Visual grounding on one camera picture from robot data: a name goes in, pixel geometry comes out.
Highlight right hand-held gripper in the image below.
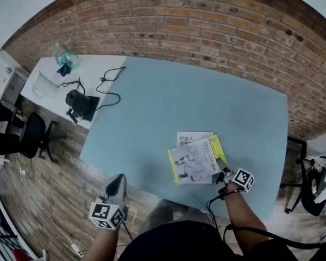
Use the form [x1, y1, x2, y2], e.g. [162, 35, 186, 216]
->
[212, 158, 255, 196]

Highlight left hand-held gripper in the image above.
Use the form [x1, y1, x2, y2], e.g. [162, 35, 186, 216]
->
[89, 173, 129, 231]

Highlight yellow and white book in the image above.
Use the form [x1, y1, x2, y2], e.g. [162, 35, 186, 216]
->
[167, 134, 229, 186]

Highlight person's left forearm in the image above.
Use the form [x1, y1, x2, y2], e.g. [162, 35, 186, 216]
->
[83, 225, 121, 261]

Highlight person's right forearm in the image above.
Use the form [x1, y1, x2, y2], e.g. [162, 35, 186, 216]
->
[224, 188, 269, 246]

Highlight person's grey shorts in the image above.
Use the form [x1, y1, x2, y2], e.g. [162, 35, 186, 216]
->
[137, 198, 218, 235]

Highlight white power strip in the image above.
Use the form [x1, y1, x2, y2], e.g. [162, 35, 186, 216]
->
[70, 243, 84, 258]

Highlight black chair with armrests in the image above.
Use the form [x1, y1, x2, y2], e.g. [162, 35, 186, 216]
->
[279, 136, 326, 217]

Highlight person's black shirt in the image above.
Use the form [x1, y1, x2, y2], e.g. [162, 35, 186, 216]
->
[118, 220, 298, 261]

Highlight black bag with device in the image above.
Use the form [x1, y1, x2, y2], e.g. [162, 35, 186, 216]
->
[65, 89, 101, 124]

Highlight black office chair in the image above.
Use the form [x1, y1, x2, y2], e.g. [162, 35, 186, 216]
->
[18, 111, 67, 164]

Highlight black and white clothing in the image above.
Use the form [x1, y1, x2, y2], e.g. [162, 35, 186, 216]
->
[301, 155, 326, 216]

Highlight red object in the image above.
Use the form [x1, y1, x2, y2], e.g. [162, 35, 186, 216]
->
[12, 248, 32, 261]

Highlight white side desk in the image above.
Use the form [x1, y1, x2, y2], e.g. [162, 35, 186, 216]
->
[20, 55, 129, 131]

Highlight white plastic jug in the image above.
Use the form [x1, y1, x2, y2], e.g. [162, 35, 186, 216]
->
[32, 70, 58, 100]

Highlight black metal rack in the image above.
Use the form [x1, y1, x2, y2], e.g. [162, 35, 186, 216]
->
[0, 193, 20, 261]

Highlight clear bag with blue items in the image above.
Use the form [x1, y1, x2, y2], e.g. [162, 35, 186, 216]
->
[52, 41, 80, 78]

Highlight white cabinet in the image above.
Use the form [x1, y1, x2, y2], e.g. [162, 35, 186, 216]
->
[1, 67, 30, 106]

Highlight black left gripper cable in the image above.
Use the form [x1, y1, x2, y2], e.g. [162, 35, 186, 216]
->
[121, 220, 134, 241]

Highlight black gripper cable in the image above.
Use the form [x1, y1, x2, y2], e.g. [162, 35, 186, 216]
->
[205, 189, 326, 250]
[121, 220, 134, 241]

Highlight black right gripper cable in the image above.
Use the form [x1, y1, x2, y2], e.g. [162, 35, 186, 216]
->
[205, 189, 326, 250]

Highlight black power cable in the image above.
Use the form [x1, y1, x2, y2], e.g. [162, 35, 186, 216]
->
[95, 66, 126, 111]

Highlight thin black cable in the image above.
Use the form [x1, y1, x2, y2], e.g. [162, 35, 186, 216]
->
[57, 77, 85, 94]

